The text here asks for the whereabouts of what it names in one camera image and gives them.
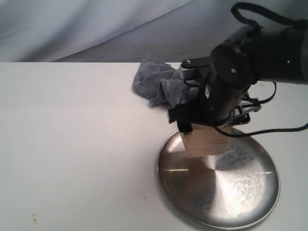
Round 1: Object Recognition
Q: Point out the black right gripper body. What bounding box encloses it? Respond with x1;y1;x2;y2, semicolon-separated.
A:
190;79;251;127

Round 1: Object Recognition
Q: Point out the wooden cube block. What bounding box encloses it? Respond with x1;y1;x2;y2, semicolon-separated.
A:
180;124;231;157

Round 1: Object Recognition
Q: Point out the grey fleece towel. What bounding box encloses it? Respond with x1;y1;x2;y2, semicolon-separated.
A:
132;56;199;107

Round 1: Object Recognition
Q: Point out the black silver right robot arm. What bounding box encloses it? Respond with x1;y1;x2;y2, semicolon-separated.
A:
167;2;308;133

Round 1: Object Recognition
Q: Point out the round steel plate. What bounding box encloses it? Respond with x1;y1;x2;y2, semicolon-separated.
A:
157;131;281;230

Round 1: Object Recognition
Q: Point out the white backdrop sheet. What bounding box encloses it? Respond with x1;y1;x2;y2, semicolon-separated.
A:
0;0;308;63

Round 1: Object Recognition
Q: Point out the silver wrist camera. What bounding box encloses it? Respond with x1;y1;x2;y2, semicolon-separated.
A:
180;57;210;81

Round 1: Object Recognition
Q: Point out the black cable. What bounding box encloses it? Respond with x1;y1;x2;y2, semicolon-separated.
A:
184;1;308;138

